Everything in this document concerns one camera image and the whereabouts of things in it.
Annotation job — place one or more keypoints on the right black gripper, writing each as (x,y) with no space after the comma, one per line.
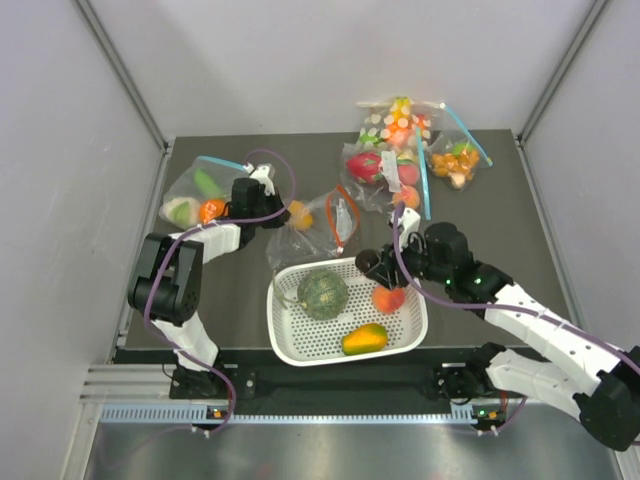
(385,270)

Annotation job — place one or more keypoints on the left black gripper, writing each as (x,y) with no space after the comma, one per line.
(275,200)

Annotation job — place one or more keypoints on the fake brown pear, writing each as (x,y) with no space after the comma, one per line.
(300,216)

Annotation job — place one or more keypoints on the fake peach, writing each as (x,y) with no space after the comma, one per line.
(408,195)
(387,301)

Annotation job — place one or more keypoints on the fake dark purple plum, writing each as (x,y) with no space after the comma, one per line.
(367,260)

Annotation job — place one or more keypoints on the red zip clear bag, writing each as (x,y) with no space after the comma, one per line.
(336,220)

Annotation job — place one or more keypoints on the fake yellow green mango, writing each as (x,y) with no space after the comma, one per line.
(368,338)

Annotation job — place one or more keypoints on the fake netted green melon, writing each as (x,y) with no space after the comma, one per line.
(322,295)

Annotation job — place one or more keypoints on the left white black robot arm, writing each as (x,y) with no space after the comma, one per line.
(165,285)

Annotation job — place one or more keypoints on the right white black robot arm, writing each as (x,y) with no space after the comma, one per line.
(590,380)

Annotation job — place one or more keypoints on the fake orange tangerine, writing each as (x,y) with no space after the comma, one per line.
(211,210)

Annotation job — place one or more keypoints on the blue zip bag left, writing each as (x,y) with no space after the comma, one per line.
(224,173)

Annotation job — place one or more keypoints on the fake green pepper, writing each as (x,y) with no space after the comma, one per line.
(206,185)

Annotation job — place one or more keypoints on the fake pale green cabbage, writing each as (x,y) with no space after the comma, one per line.
(181,212)

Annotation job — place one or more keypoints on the fake peach in blue bag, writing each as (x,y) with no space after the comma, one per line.
(408,195)

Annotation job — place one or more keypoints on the blue zip bag with strawberry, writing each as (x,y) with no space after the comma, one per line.
(398,168)

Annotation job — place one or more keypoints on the blue zip bag orange pieces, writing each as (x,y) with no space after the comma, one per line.
(454,153)

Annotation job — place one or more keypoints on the fake red strawberry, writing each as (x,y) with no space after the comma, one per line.
(365,167)

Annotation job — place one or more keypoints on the polka dot clear bag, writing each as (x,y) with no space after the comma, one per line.
(398,124)

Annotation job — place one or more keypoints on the white perforated plastic basket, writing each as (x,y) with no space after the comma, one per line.
(301,341)

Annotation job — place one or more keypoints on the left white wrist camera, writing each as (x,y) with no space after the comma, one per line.
(264,174)

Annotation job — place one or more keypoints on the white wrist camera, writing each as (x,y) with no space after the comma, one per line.
(264,174)
(404,224)

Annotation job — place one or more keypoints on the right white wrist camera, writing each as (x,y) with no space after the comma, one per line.
(404,224)

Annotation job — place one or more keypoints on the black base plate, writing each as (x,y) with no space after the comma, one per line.
(423,376)

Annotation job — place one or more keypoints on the aluminium rail with cable duct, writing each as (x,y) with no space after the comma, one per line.
(145,394)

